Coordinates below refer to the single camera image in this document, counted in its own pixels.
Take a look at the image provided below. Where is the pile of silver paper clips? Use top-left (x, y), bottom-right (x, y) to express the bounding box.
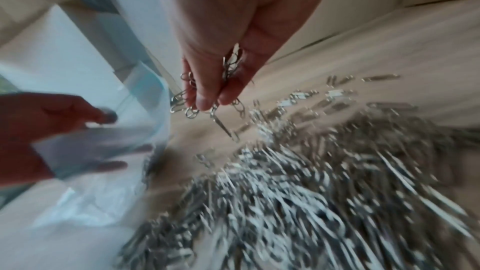
top-left (116, 74), bottom-right (480, 270)

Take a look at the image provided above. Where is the person's right hand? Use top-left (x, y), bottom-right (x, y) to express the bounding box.
top-left (149, 0), bottom-right (341, 113)

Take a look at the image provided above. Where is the person's left hand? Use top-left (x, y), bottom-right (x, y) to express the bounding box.
top-left (0, 92), bottom-right (119, 188)

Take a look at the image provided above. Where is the gathered bunch of paper clips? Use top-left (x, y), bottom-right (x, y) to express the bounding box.
top-left (170, 42), bottom-right (256, 143)

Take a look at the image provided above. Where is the light wooden table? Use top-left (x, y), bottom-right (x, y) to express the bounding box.
top-left (0, 0), bottom-right (480, 270)

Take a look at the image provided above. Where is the clear zip plastic bag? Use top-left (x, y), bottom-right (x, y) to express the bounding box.
top-left (0, 61), bottom-right (172, 228)

